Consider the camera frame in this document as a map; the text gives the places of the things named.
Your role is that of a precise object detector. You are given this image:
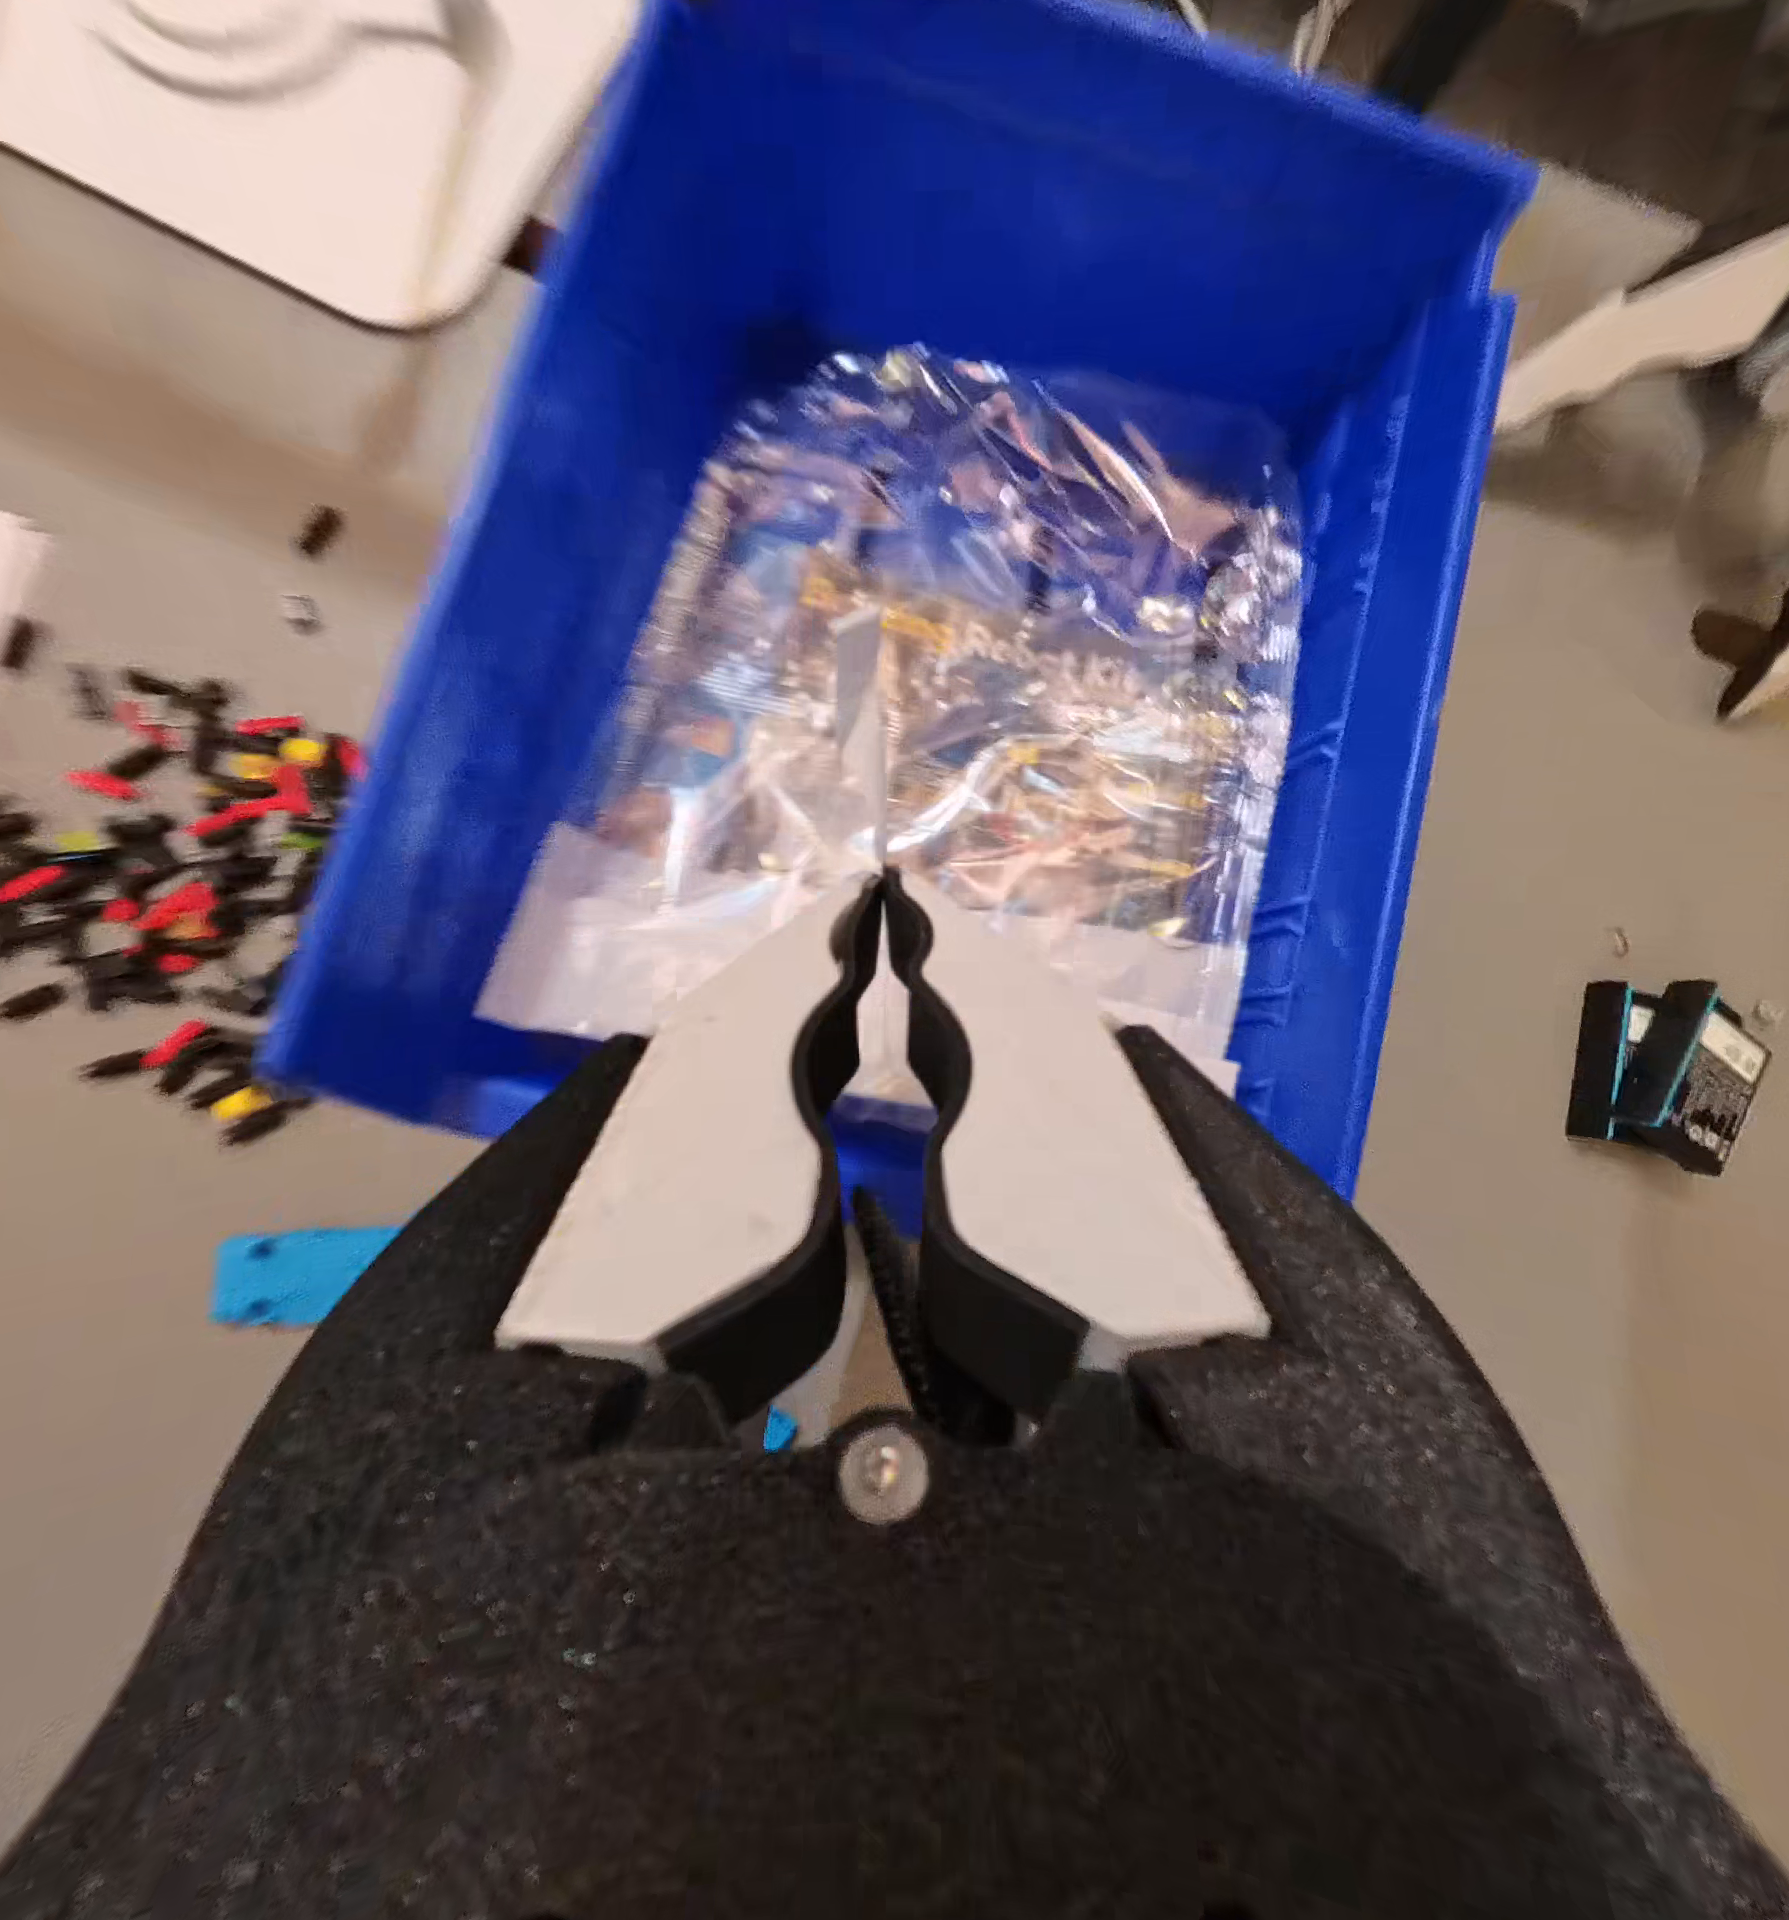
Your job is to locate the clear crinkled parts bag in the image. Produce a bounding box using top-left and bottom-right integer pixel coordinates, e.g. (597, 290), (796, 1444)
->
(609, 341), (1313, 969)

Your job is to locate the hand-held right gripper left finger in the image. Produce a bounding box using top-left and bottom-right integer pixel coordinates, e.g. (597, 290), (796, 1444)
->
(494, 870), (895, 1426)

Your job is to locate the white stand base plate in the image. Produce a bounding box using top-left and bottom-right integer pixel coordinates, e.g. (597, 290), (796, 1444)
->
(0, 0), (644, 336)

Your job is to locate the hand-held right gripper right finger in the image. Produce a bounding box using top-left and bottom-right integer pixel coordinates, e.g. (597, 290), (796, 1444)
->
(887, 870), (1275, 1413)

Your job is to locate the black teal battery pack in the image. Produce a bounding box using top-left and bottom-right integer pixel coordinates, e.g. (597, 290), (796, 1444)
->
(1565, 979), (1777, 1175)

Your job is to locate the blue plastic bin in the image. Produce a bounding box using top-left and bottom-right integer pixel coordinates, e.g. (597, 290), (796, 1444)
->
(255, 0), (1541, 1203)

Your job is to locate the pile of small building pins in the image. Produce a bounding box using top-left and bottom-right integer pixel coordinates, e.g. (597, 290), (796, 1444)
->
(0, 659), (374, 1149)

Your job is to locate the blue building plate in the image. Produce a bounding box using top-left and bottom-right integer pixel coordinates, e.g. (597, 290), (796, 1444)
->
(209, 1228), (405, 1331)

